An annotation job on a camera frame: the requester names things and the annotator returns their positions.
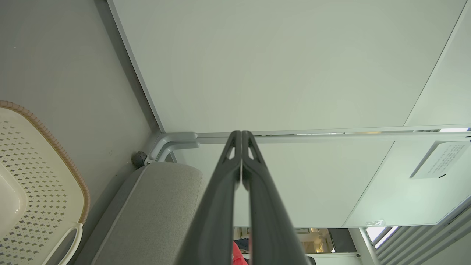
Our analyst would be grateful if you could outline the red and white fleece garment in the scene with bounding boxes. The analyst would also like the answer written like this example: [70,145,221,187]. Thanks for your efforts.
[232,241,250,265]

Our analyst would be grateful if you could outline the grey partition stand frame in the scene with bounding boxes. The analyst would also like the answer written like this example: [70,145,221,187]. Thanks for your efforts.
[145,124,471,167]

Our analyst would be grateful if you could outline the white paper notice sheet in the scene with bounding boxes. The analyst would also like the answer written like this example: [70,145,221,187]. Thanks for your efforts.
[410,141,471,180]

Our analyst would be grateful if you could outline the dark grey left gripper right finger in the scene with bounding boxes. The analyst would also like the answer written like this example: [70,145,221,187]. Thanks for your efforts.
[242,131,309,265]

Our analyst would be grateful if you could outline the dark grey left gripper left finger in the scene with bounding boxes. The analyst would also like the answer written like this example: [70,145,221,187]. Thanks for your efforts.
[176,130,242,265]

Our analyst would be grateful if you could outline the grey window blinds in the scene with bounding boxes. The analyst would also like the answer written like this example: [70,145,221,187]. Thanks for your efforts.
[373,206,471,265]

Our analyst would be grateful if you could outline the cream plastic laundry basket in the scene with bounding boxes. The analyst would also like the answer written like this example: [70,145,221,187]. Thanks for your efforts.
[0,100,91,265]

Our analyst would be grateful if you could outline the white partition board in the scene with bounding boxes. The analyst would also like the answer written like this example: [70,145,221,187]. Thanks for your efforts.
[173,139,471,229]
[107,0,471,134]

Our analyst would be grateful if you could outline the grey fabric sofa seat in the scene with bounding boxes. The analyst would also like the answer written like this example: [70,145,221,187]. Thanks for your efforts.
[75,162,207,265]

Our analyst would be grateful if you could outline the black caster wheel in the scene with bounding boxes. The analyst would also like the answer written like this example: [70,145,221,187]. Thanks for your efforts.
[131,151,148,169]

